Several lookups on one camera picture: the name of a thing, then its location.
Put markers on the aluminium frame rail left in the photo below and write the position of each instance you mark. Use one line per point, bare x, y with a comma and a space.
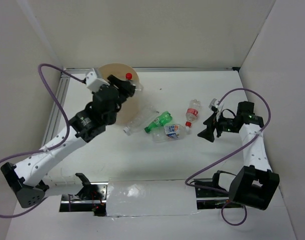
55, 114

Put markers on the clear bottle blue white label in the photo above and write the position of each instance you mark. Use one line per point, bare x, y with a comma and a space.
169, 133

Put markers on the aluminium frame rail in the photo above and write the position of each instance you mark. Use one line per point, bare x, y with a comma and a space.
55, 114
185, 69

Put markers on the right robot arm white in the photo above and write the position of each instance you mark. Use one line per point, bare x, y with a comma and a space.
256, 183

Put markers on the clear bottle black label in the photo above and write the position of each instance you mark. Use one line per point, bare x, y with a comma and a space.
138, 86

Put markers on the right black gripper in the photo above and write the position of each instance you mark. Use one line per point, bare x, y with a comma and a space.
207, 133

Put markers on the clear bottle white cap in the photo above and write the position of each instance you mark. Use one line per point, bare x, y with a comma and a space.
145, 115

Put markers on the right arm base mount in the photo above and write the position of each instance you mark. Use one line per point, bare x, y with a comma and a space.
208, 198

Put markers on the aluminium frame rail back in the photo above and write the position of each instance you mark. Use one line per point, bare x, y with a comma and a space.
185, 69

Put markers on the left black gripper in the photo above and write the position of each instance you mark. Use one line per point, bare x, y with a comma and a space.
124, 86

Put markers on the clear bottle red label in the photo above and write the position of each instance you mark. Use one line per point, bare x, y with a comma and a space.
129, 76

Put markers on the beige round plastic bin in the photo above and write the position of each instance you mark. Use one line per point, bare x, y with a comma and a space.
131, 107

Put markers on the green plastic bottle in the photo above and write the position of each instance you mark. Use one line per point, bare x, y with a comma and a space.
159, 121

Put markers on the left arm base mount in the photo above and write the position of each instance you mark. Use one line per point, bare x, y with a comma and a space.
91, 198

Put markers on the small bottle red label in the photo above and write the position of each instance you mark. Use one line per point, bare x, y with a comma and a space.
192, 112

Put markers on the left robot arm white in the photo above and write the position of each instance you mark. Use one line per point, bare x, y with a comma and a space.
29, 178

